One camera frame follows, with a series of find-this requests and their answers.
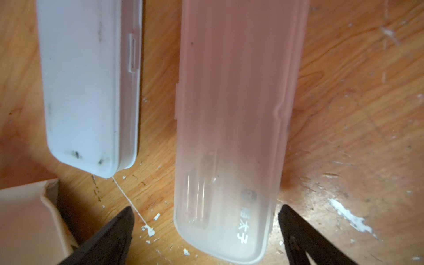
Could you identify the translucent frosted pencil case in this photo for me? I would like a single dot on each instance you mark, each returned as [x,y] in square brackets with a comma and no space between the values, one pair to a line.
[239,65]

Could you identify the white printed canvas tote bag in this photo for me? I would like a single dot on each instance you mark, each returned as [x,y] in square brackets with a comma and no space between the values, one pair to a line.
[33,231]

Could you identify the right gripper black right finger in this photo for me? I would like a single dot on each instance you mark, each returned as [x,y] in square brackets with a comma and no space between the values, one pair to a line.
[303,242]

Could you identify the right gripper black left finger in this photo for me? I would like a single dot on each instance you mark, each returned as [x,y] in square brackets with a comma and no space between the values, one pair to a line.
[109,246]

